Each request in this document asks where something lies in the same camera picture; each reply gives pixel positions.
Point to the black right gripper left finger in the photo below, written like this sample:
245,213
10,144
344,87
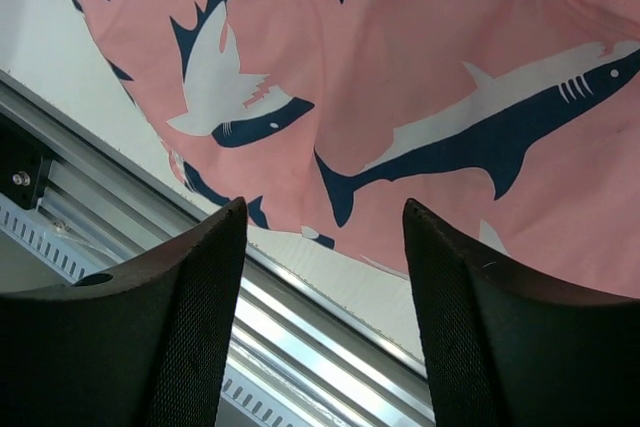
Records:
143,343

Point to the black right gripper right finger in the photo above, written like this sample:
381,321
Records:
506,345

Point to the pink white patterned shorts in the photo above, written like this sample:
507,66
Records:
517,121

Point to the white slotted cable duct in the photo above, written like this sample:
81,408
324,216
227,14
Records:
247,397

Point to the aluminium front rail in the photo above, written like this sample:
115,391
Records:
340,339

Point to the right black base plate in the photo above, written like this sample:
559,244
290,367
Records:
25,164

